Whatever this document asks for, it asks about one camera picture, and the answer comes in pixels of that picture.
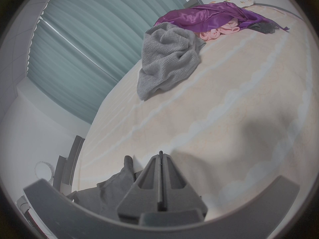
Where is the black chest of drawers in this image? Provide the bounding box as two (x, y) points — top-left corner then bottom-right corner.
(61, 135), (86, 186)

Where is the blue-green curtain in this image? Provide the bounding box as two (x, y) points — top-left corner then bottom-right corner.
(26, 21), (120, 125)
(40, 0), (187, 83)

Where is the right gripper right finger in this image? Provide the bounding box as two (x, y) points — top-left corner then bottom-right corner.
(163, 155), (208, 215)

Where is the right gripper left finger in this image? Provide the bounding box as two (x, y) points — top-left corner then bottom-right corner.
(117, 152), (163, 220)

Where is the grey knit garment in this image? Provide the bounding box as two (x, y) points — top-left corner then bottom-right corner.
(137, 23), (206, 101)

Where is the white printed pillow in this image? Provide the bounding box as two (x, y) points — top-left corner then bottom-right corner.
(209, 0), (255, 8)

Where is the pink garment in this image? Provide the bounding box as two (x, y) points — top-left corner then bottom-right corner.
(199, 19), (241, 42)

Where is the black dressing table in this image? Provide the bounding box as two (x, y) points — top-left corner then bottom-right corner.
(53, 155), (67, 191)

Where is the purple satin garment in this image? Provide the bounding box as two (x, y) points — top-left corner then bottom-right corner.
(155, 3), (291, 33)

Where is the round white mirror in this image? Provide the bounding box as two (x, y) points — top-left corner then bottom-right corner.
(34, 161), (54, 181)

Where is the black T-shirt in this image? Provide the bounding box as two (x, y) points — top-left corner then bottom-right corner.
(66, 151), (140, 217)

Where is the bed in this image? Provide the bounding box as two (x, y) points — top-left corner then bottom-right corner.
(71, 0), (319, 221)

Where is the black lace garment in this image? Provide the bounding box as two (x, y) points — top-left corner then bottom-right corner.
(248, 21), (279, 34)

